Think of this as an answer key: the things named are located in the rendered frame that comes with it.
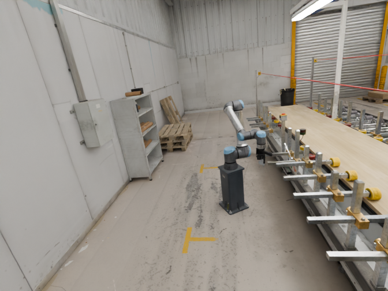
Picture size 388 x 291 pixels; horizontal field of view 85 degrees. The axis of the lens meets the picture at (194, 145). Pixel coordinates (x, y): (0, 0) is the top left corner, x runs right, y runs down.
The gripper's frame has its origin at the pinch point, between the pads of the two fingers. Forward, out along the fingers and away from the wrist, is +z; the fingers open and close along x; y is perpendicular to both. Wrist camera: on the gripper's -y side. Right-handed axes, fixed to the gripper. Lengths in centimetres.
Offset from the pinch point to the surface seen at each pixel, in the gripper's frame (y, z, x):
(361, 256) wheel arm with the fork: -20, -13, 127
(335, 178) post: -33, -23, 73
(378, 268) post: -32, 0, 122
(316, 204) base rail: -32, 13, 52
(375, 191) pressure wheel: -55, -14, 78
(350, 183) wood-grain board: -54, -7, 55
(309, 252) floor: -37, 83, 34
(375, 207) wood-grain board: -52, -7, 84
